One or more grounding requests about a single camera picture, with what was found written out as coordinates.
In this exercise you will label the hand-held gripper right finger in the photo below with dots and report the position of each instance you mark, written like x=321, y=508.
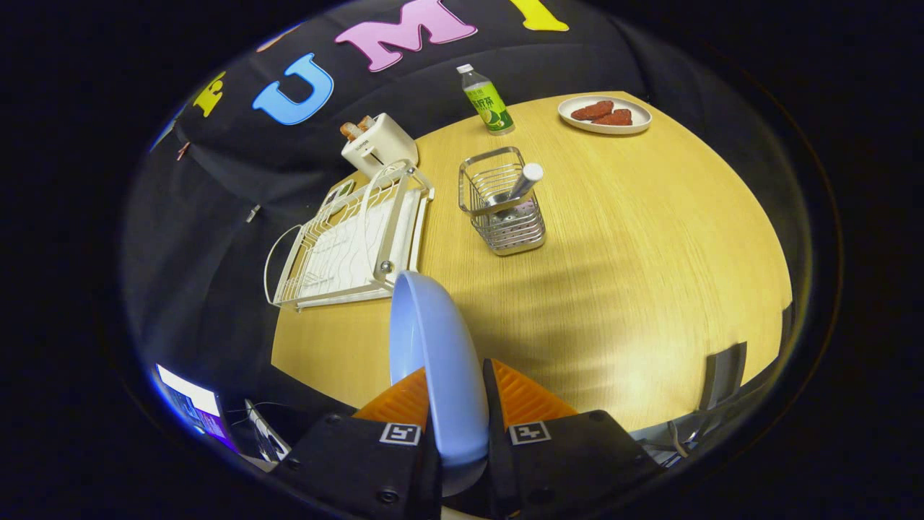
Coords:
x=495, y=433

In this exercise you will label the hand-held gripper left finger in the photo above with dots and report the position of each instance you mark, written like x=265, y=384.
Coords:
x=346, y=462

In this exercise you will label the blue plate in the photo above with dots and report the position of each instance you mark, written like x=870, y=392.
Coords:
x=447, y=361

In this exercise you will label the white oval plate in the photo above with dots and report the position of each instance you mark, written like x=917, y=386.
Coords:
x=635, y=126

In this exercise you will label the lit monitor screen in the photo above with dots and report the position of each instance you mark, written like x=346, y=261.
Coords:
x=189, y=401

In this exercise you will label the dark grey chair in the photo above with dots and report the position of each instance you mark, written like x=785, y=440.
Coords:
x=725, y=375

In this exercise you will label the white clip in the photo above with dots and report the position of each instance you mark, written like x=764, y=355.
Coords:
x=253, y=213

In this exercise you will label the compartment tray with grains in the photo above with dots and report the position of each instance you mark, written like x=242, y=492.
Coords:
x=338, y=193

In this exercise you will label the white toaster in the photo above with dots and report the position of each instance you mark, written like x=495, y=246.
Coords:
x=382, y=148

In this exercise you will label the toast slice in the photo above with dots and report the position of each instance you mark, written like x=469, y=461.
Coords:
x=350, y=131
x=367, y=123

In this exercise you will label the green label drink bottle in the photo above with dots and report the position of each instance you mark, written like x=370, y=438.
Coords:
x=489, y=101

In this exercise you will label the red meat piece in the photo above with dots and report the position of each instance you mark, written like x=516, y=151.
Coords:
x=615, y=118
x=592, y=110

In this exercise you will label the pink clip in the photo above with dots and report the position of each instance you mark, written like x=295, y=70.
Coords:
x=182, y=150

